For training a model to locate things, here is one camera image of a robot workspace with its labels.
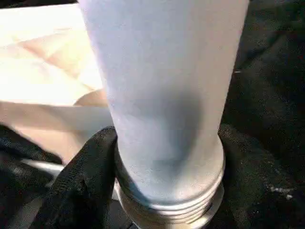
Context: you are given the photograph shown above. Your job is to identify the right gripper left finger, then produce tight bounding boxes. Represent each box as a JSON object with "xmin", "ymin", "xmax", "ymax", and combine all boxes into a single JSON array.
[{"xmin": 29, "ymin": 126, "xmax": 120, "ymax": 229}]

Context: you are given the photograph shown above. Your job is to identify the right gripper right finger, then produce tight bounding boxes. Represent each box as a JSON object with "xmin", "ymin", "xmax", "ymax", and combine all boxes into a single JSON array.
[{"xmin": 205, "ymin": 124, "xmax": 305, "ymax": 229}]

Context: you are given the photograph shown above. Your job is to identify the white plastic table top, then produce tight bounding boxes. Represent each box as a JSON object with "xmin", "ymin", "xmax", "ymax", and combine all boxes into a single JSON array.
[{"xmin": 0, "ymin": 4, "xmax": 118, "ymax": 166}]

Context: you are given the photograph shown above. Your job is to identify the white plastic table leg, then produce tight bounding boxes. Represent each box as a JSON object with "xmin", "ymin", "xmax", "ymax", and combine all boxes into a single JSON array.
[{"xmin": 77, "ymin": 0, "xmax": 250, "ymax": 229}]

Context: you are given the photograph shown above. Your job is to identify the black work mat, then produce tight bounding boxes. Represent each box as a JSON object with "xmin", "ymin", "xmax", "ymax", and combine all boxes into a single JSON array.
[{"xmin": 0, "ymin": 0, "xmax": 305, "ymax": 229}]

